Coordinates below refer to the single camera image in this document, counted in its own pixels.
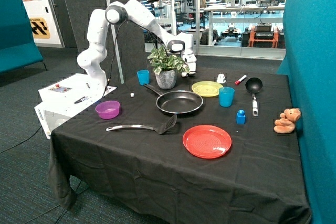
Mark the red plastic plate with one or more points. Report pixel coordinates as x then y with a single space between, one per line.
207 141

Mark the teal sofa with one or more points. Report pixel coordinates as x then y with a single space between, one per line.
18 48

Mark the yellow plastic plate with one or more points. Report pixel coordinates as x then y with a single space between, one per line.
206 88

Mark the brown teddy bear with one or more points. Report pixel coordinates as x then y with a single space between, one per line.
287 122

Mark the blue toy block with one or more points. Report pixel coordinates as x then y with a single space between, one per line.
240 117

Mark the teal partition wall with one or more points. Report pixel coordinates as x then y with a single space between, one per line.
309 27

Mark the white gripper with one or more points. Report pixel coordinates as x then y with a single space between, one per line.
190 64

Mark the purple plastic bowl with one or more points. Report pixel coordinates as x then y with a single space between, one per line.
108 109

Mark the red white marker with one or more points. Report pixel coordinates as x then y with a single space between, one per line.
240 80

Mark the blue cup near plant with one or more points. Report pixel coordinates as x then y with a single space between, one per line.
143 77

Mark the white robot control box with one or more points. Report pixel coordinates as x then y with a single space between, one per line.
64 99

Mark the white power adapter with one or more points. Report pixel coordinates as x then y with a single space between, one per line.
221 78

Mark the black frying pan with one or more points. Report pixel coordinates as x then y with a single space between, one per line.
176 101

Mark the black slotted spatula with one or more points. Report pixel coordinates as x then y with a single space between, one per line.
162 128

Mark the black tablecloth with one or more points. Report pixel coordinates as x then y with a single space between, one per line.
259 180

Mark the potted plant grey pot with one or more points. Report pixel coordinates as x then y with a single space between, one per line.
166 66

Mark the blue cup near yellow plate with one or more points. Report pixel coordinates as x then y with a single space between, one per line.
226 96

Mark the black ladle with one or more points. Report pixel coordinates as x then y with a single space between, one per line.
253 86

